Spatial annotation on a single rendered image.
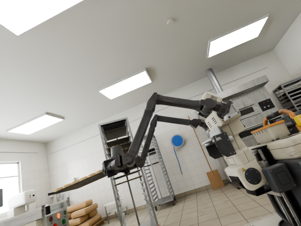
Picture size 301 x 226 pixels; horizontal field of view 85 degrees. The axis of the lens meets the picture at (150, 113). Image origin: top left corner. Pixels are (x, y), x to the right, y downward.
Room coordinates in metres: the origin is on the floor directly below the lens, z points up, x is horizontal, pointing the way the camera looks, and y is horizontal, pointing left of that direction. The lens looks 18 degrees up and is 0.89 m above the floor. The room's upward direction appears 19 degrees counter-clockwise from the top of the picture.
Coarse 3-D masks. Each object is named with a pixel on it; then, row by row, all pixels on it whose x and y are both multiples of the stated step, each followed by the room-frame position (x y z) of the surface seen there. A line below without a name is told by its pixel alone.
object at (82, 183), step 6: (138, 156) 1.13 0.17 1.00; (120, 168) 1.33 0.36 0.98; (96, 174) 1.08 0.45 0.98; (102, 174) 1.20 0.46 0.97; (84, 180) 1.09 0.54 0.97; (90, 180) 1.25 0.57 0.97; (96, 180) 1.45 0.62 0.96; (72, 186) 1.11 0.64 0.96; (78, 186) 1.28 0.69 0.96; (54, 192) 1.06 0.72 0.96; (60, 192) 1.18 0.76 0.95
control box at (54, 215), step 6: (60, 210) 1.27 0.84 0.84; (66, 210) 1.34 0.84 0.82; (48, 216) 1.14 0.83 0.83; (54, 216) 1.20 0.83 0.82; (60, 216) 1.26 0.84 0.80; (66, 216) 1.33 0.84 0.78; (42, 222) 1.12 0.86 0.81; (48, 222) 1.13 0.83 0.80; (54, 222) 1.19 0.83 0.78; (60, 222) 1.26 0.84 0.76; (66, 222) 1.32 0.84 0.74
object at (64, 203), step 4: (64, 200) 1.37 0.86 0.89; (68, 200) 1.39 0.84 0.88; (52, 204) 1.36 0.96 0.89; (56, 204) 1.37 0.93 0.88; (60, 204) 1.37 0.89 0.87; (64, 204) 1.37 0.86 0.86; (68, 204) 1.38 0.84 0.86; (44, 208) 1.36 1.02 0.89; (52, 208) 1.36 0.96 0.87; (56, 208) 1.37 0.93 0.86; (60, 208) 1.37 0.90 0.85
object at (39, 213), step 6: (36, 210) 1.08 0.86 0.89; (42, 210) 1.09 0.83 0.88; (18, 216) 1.07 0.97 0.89; (24, 216) 1.08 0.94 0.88; (30, 216) 1.08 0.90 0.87; (36, 216) 1.08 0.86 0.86; (42, 216) 1.08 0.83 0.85; (0, 222) 1.07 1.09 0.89; (6, 222) 1.07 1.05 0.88; (12, 222) 1.07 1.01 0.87; (18, 222) 1.07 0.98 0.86; (24, 222) 1.08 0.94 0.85
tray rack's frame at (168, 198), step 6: (144, 138) 4.81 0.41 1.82; (156, 150) 4.35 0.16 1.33; (150, 162) 4.38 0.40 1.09; (162, 168) 4.35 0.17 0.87; (156, 180) 4.38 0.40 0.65; (168, 186) 4.37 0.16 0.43; (150, 192) 4.40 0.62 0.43; (162, 198) 4.38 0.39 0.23; (168, 198) 4.60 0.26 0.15; (156, 204) 4.39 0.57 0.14
